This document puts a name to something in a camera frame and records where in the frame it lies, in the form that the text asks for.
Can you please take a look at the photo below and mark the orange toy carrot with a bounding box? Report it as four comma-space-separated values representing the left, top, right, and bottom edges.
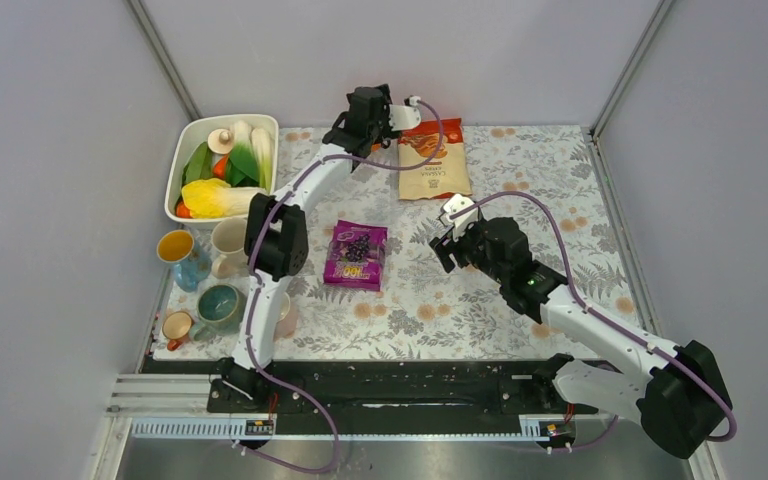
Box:
212, 155, 229, 180

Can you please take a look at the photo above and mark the purple candy bag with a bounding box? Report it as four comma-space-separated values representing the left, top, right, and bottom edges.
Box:
323, 220, 388, 291

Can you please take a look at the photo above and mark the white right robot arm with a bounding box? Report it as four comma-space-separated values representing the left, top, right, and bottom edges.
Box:
430, 212, 736, 459

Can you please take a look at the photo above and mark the cream ceramic mug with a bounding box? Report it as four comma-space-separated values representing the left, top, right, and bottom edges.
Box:
211, 217, 248, 279

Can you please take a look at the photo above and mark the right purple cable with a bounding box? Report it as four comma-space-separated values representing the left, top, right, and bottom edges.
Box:
447, 190, 739, 454

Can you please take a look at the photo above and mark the blue butterfly mug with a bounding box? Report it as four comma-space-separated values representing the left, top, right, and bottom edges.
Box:
156, 229, 212, 293

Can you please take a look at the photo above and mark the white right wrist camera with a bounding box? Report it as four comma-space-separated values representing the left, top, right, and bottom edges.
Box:
439, 194, 481, 240

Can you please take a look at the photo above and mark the orange chips bag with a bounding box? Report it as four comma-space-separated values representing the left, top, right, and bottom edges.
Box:
398, 118, 472, 200

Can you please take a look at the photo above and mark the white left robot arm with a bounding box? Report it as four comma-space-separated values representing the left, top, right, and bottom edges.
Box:
232, 84, 398, 370

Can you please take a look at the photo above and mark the toy mushroom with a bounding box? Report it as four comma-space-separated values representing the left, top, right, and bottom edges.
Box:
207, 129, 234, 156

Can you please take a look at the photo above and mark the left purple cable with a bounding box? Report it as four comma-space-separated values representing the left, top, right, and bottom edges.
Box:
242, 97, 446, 476

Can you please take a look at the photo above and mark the green toy leaf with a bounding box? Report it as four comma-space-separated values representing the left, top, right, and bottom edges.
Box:
182, 142, 213, 186

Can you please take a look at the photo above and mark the small orange cup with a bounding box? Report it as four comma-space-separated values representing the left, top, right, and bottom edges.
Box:
161, 311, 194, 351

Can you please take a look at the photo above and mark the purple cable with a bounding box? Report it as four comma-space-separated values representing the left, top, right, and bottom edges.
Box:
242, 97, 446, 476
447, 190, 739, 454

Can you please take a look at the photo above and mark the pink plastic cup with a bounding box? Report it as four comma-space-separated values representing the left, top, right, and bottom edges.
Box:
273, 293, 299, 341

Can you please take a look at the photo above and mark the yellow toy vegetable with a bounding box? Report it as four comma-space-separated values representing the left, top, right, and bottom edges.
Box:
181, 178, 266, 219

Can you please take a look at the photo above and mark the white plastic tub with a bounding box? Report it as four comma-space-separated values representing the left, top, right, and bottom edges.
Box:
163, 114, 280, 230

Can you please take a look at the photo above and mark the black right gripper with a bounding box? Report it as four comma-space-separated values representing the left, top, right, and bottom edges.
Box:
429, 215, 508, 284

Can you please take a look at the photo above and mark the green ceramic mug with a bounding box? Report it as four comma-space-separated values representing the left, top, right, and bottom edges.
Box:
189, 284, 247, 341

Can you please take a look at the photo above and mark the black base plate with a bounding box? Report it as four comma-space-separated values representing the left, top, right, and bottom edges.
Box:
207, 359, 597, 438

